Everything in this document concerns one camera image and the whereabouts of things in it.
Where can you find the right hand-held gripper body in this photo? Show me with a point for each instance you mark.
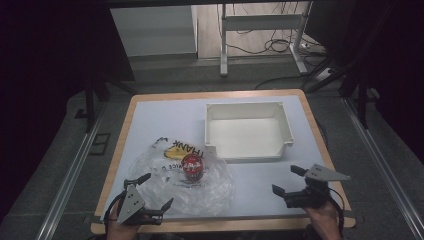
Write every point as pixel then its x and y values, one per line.
pixel 310 197

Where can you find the black metal stand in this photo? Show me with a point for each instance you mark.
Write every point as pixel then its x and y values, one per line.
pixel 361 100

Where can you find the white metal desk frame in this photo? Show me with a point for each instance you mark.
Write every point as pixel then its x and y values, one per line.
pixel 261 22

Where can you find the white power strip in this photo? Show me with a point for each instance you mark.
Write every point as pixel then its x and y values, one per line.
pixel 324 74

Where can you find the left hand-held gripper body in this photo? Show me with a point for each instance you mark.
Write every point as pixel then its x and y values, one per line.
pixel 129 205

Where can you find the person's left hand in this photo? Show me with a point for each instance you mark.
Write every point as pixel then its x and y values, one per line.
pixel 120 231

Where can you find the black tripod stand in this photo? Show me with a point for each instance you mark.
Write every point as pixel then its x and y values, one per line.
pixel 90 106

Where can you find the aluminium floor rail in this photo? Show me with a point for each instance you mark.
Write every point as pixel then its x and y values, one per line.
pixel 70 180
pixel 383 160

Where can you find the clear printed plastic bag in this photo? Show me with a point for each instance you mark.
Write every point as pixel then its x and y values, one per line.
pixel 206 193

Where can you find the white cabinet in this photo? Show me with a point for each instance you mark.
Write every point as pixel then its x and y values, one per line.
pixel 153 30

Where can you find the red candy jar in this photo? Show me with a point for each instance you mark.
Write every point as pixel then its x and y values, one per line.
pixel 192 168

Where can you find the person's right hand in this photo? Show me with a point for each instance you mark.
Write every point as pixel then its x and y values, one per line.
pixel 325 221

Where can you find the black floor plate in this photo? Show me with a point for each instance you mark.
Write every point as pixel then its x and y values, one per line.
pixel 99 144

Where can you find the white plastic bin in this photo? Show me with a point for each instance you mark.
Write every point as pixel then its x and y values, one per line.
pixel 248 136

